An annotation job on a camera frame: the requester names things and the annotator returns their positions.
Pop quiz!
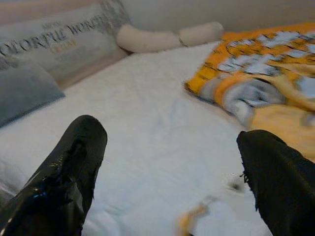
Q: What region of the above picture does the white quilted mattress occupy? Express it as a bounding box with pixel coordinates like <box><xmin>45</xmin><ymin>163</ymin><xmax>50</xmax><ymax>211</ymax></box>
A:
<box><xmin>0</xmin><ymin>40</ymin><xmax>315</xmax><ymax>236</ymax></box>

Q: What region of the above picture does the long cream bolster cushion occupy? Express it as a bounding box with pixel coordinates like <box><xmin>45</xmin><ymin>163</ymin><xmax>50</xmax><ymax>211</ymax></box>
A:
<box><xmin>116</xmin><ymin>24</ymin><xmax>183</xmax><ymax>54</ymax></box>

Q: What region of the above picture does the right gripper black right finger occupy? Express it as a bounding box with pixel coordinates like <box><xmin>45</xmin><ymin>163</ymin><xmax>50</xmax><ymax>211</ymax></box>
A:
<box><xmin>236</xmin><ymin>129</ymin><xmax>315</xmax><ymax>236</ymax></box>

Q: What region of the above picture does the grey pillow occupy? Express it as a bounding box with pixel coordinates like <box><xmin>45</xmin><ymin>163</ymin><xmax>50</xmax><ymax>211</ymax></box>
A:
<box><xmin>0</xmin><ymin>62</ymin><xmax>66</xmax><ymax>127</ymax></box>

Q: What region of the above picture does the short cream bolster cushion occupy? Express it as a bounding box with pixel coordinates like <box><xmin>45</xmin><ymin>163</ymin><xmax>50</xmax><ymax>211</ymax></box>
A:
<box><xmin>178</xmin><ymin>21</ymin><xmax>224</xmax><ymax>47</ymax></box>

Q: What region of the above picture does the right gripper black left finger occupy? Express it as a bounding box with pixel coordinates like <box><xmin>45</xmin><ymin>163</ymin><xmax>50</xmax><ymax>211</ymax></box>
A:
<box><xmin>0</xmin><ymin>115</ymin><xmax>108</xmax><ymax>236</ymax></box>

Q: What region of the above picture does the yellow cartoon print blanket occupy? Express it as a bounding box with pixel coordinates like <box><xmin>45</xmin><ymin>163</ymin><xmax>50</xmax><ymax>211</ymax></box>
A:
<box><xmin>177</xmin><ymin>22</ymin><xmax>315</xmax><ymax>236</ymax></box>

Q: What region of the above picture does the grey printed headboard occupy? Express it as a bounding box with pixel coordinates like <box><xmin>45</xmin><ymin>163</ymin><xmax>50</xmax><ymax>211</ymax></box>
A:
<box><xmin>0</xmin><ymin>0</ymin><xmax>131</xmax><ymax>87</ymax></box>

